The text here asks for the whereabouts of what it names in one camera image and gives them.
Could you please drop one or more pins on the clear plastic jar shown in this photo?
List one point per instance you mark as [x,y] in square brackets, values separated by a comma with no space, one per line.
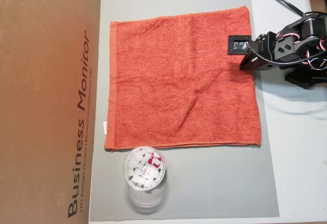
[143,203]

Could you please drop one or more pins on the orange terry towel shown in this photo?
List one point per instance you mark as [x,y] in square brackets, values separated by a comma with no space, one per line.
[178,80]

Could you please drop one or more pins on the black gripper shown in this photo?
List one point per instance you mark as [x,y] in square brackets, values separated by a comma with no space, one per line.
[251,64]

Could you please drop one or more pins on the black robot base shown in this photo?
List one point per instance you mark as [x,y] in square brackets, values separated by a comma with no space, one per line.
[299,79]

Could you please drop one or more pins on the brown cardboard monitor box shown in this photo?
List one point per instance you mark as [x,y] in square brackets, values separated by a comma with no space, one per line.
[38,106]

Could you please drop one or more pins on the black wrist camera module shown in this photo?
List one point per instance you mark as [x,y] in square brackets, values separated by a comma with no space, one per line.
[238,45]

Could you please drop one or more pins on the red white paper label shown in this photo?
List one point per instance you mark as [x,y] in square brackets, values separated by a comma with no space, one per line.
[150,164]

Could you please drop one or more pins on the white towel label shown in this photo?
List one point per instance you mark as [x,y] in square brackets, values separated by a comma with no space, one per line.
[104,128]

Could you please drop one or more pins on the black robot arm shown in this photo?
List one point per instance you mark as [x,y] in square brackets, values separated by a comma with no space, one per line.
[306,45]

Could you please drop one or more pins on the grey table mat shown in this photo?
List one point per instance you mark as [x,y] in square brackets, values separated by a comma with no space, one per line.
[204,183]

